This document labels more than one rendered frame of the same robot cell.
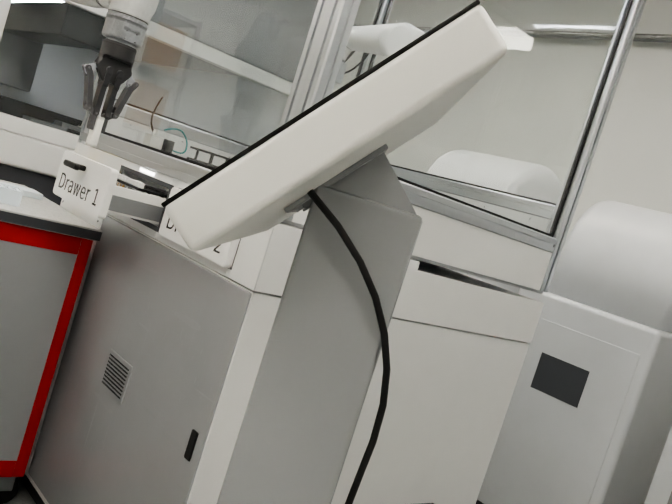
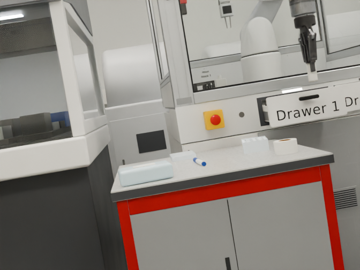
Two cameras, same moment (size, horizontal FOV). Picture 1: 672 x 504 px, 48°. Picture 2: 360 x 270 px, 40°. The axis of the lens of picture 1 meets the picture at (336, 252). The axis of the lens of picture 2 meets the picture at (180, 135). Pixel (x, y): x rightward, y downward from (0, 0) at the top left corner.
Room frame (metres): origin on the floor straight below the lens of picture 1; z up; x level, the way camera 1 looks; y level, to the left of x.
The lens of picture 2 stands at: (0.97, 2.33, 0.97)
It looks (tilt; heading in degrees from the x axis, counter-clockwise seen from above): 4 degrees down; 308
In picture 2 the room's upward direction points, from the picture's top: 9 degrees counter-clockwise
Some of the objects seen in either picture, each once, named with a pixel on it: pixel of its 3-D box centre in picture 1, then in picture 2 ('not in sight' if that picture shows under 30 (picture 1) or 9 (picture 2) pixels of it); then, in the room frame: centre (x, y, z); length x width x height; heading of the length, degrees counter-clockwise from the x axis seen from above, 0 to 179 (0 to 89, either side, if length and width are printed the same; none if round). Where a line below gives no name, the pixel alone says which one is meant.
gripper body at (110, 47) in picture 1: (114, 63); (305, 29); (1.68, 0.59, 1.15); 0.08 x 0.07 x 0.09; 132
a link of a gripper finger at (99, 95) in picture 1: (100, 90); (309, 47); (1.67, 0.60, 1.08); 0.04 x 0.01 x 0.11; 42
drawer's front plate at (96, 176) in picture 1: (83, 182); (306, 106); (1.71, 0.60, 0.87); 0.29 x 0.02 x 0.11; 42
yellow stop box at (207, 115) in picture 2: not in sight; (214, 119); (2.04, 0.73, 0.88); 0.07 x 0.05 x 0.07; 42
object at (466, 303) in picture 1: (297, 239); (272, 105); (2.09, 0.11, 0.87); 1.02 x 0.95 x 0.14; 42
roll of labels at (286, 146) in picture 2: not in sight; (285, 146); (1.64, 0.96, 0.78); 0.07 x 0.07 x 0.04
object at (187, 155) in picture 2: (15, 189); (182, 155); (2.08, 0.91, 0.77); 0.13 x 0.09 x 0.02; 132
